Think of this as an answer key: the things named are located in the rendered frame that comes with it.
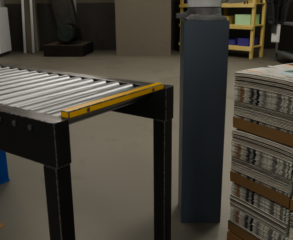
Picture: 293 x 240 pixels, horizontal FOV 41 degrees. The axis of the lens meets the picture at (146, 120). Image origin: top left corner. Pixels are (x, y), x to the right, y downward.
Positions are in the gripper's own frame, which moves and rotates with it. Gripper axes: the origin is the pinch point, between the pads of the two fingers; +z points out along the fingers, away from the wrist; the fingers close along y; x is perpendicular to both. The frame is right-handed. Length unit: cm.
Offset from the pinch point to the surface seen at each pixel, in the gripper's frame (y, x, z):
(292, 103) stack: -18.9, -24.2, 20.5
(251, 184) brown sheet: -19, -10, 55
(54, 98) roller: -87, 12, 16
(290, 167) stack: -19, -26, 43
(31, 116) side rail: -100, -5, 16
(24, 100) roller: -96, 16, 16
